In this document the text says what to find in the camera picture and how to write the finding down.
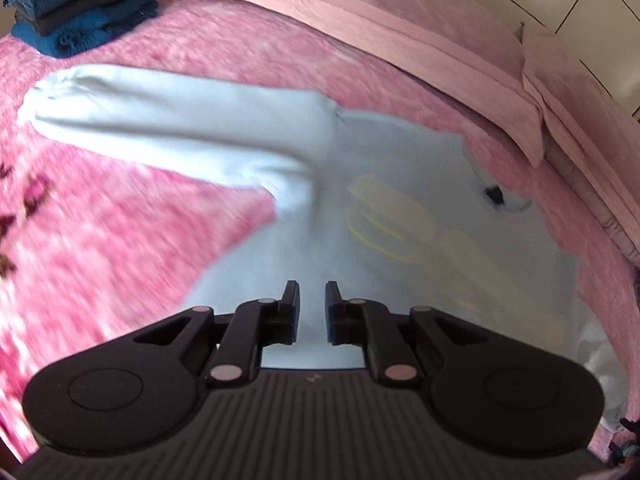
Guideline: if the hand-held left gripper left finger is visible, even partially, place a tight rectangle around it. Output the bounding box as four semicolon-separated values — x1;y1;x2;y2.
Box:
134;281;301;387

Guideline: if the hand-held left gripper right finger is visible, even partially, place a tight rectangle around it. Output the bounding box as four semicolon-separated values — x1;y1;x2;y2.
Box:
325;281;493;387

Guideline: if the light blue sweater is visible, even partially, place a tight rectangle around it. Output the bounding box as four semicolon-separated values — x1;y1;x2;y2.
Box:
17;64;623;433

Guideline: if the pink floral bed blanket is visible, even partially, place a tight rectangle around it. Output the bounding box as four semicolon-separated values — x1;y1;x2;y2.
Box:
0;0;640;466

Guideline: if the pink pillow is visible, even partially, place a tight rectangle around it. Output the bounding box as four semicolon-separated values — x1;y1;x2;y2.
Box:
194;0;547;169
520;22;640;263

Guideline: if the folded blue knit garment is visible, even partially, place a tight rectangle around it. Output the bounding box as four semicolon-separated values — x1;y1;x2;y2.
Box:
11;0;161;59

